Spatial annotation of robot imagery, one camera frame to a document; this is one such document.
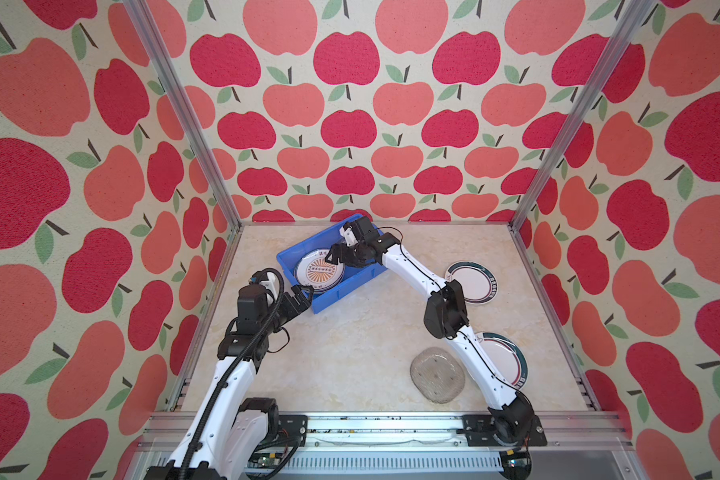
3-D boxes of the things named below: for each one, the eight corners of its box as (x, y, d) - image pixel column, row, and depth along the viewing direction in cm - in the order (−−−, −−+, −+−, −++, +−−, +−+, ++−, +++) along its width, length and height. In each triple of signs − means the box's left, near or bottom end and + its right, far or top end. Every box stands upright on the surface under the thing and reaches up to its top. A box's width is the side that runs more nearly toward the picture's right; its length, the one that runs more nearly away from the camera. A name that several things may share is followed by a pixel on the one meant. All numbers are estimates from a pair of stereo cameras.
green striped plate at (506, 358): (512, 393, 82) (516, 390, 80) (475, 336, 93) (477, 333, 91) (535, 382, 84) (539, 379, 82) (496, 327, 95) (498, 324, 93)
